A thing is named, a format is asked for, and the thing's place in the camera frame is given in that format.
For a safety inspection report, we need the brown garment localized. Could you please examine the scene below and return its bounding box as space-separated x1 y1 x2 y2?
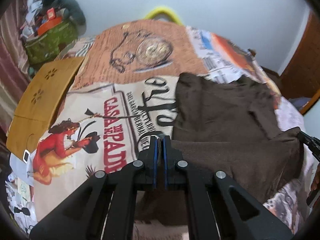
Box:
134 73 305 227

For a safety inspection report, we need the right hand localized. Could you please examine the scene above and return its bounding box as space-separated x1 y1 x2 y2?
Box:
309 164 320 195

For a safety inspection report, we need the wooden door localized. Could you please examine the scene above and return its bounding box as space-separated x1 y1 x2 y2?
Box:
280 12 320 114

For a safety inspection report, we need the printed bedspread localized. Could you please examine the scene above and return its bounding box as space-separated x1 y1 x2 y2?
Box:
15 20 319 239

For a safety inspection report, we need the striped pink curtain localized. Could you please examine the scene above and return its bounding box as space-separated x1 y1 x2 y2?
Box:
0 0 34 133

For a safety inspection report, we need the green patterned storage bag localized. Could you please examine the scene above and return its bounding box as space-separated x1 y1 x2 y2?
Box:
24 21 78 65

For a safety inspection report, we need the orange box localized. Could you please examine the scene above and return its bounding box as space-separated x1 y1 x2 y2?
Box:
37 17 62 36

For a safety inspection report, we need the yellow hoop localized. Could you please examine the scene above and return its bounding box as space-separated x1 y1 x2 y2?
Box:
144 6 184 25

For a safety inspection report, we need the wooden bed frame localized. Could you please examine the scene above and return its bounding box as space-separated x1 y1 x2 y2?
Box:
247 48 284 98

